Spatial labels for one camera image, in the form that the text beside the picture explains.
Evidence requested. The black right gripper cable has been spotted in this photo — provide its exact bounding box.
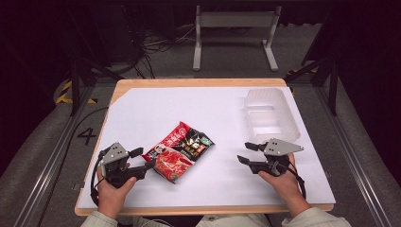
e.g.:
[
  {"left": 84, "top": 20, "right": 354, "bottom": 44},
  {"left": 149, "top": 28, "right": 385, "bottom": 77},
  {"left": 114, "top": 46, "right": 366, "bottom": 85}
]
[{"left": 284, "top": 162, "right": 307, "bottom": 201}]

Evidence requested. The translucent plastic container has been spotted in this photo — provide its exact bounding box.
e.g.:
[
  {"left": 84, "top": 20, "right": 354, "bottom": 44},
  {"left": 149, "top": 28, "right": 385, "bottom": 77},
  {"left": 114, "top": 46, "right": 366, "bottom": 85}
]
[{"left": 243, "top": 87, "right": 302, "bottom": 145}]

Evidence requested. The person's left hand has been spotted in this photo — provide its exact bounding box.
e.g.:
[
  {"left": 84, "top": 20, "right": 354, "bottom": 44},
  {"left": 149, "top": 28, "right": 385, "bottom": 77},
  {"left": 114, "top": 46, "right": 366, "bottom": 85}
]
[{"left": 96, "top": 162, "right": 138, "bottom": 210}]

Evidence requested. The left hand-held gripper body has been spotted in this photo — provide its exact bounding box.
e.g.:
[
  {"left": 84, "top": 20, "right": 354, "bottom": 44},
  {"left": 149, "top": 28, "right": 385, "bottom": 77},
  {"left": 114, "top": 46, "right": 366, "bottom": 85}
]
[{"left": 98, "top": 142, "right": 149, "bottom": 189}]

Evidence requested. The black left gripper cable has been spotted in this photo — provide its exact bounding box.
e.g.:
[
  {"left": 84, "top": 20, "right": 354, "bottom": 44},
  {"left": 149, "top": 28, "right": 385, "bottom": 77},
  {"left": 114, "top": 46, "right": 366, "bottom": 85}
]
[{"left": 90, "top": 150, "right": 107, "bottom": 208}]

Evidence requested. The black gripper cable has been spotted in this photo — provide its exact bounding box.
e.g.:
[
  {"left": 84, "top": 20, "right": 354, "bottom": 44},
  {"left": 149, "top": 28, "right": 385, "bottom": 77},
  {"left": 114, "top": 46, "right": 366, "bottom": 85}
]
[
  {"left": 90, "top": 150, "right": 107, "bottom": 208},
  {"left": 284, "top": 162, "right": 307, "bottom": 201}
]

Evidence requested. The red and black food packet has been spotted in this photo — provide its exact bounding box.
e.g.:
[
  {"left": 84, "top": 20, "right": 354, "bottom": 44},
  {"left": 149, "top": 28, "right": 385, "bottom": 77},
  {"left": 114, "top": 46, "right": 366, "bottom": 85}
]
[{"left": 141, "top": 120, "right": 217, "bottom": 184}]

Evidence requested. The black tripod stand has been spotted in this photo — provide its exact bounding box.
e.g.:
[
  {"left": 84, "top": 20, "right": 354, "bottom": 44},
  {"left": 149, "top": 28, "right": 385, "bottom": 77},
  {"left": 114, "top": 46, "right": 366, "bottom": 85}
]
[
  {"left": 64, "top": 12, "right": 125, "bottom": 117},
  {"left": 284, "top": 27, "right": 340, "bottom": 116}
]

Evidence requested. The tangle of floor cables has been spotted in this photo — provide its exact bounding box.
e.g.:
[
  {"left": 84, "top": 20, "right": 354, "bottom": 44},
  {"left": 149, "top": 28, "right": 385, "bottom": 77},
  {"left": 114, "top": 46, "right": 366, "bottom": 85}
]
[{"left": 124, "top": 9, "right": 198, "bottom": 79}]

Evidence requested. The aluminium floor rail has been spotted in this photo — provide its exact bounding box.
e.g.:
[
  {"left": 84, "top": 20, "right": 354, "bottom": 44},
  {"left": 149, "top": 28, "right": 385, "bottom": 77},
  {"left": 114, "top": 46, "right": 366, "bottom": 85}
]
[
  {"left": 314, "top": 84, "right": 393, "bottom": 227},
  {"left": 11, "top": 84, "right": 96, "bottom": 227}
]

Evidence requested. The white metal stand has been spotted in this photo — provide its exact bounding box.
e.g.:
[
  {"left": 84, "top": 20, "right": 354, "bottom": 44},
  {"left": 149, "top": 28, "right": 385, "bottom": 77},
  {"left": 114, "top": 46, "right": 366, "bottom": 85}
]
[{"left": 192, "top": 5, "right": 283, "bottom": 73}]

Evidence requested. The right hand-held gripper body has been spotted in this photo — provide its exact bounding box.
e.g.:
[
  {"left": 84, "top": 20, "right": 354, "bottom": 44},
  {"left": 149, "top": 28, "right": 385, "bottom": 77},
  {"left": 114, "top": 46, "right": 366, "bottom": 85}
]
[{"left": 250, "top": 138, "right": 305, "bottom": 177}]

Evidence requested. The white table mat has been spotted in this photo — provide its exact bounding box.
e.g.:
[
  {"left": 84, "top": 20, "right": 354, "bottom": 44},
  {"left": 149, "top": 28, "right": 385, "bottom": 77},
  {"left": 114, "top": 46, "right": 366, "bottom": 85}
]
[{"left": 77, "top": 86, "right": 337, "bottom": 210}]

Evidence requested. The yellow black hazard tape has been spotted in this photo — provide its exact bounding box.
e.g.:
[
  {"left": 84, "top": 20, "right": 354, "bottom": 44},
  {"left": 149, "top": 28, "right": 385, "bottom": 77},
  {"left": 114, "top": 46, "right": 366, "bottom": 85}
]
[
  {"left": 285, "top": 66, "right": 319, "bottom": 78},
  {"left": 55, "top": 79, "right": 97, "bottom": 105}
]

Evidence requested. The person's right hand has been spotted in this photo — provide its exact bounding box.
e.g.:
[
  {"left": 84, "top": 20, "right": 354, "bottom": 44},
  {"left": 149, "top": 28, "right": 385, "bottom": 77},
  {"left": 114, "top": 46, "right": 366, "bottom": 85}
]
[{"left": 257, "top": 153, "right": 306, "bottom": 208}]

